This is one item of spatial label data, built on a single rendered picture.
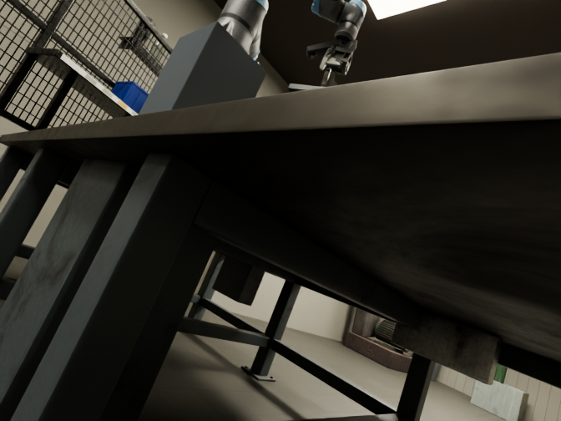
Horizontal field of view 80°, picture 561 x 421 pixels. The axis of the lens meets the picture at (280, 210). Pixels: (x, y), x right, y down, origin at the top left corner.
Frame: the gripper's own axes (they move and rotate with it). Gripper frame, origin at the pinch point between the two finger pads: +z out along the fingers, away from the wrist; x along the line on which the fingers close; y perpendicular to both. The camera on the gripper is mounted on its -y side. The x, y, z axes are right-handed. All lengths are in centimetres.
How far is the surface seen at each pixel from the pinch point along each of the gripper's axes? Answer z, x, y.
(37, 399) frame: 94, -60, -3
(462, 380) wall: 104, 579, 313
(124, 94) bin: 15, 27, -92
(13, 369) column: 102, -41, -23
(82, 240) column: 76, -41, -23
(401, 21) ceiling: -164, 131, 11
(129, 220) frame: 69, -60, -3
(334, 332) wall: 112, 524, 73
